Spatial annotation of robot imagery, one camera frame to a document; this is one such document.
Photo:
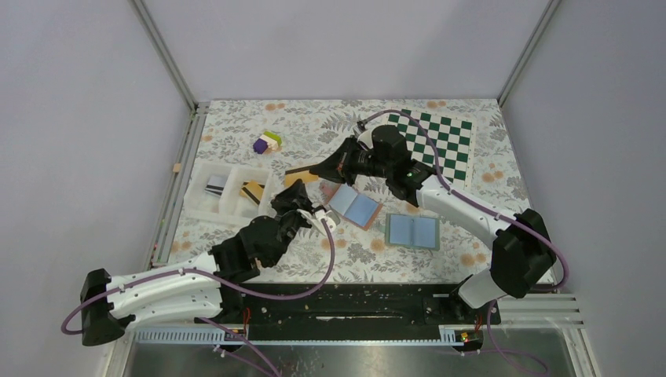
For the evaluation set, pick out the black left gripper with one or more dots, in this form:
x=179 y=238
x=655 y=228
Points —
x=290 y=206

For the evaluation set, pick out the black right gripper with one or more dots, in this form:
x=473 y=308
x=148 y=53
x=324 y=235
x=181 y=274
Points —
x=344 y=165

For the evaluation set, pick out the brown leather wallet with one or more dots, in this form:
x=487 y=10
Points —
x=350 y=204

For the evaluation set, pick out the clear plastic divided tray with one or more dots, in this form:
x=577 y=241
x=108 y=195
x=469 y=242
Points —
x=229 y=208

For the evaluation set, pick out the green card holder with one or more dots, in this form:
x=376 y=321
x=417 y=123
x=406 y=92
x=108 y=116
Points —
x=417 y=232

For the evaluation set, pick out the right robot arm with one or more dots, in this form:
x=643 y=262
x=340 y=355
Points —
x=519 y=242

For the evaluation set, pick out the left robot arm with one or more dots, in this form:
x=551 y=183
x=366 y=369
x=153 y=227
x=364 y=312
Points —
x=202 y=286

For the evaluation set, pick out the gold card in tray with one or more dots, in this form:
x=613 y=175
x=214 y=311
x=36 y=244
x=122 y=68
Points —
x=253 y=191

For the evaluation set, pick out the grey card in tray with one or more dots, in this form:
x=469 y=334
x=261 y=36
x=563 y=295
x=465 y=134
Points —
x=216 y=184

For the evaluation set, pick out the cream toy block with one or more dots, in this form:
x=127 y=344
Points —
x=272 y=145

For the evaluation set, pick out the lime green toy block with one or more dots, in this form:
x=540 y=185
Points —
x=275 y=137

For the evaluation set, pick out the purple toy block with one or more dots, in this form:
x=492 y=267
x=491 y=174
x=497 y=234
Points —
x=260 y=146

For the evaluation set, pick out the floral table cloth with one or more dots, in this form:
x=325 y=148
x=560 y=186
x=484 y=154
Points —
x=310 y=130

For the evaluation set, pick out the green white chess mat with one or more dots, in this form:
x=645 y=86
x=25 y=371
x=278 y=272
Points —
x=436 y=136

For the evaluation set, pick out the left controller board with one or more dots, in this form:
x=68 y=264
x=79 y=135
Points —
x=235 y=334

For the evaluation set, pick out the controller board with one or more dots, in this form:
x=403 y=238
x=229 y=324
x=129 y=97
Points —
x=465 y=336
x=235 y=334

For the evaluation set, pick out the perforated metal strip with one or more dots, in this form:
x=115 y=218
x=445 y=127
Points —
x=207 y=335

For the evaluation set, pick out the right controller board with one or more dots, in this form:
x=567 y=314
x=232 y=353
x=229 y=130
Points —
x=465 y=336

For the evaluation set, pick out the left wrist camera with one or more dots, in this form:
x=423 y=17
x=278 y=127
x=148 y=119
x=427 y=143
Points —
x=316 y=215

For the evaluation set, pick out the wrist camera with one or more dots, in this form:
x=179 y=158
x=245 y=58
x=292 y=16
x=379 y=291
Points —
x=363 y=135
x=316 y=215

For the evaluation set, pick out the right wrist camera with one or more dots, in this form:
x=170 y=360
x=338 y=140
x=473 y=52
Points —
x=363 y=135

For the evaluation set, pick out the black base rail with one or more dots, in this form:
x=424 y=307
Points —
x=369 y=309

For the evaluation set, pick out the left aluminium frame post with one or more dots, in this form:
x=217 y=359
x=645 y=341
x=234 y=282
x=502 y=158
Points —
x=159 y=44

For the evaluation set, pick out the aluminium frame post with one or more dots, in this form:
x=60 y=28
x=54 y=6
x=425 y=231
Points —
x=159 y=44
x=532 y=43

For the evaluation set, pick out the right aluminium frame post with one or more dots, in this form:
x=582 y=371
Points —
x=532 y=43

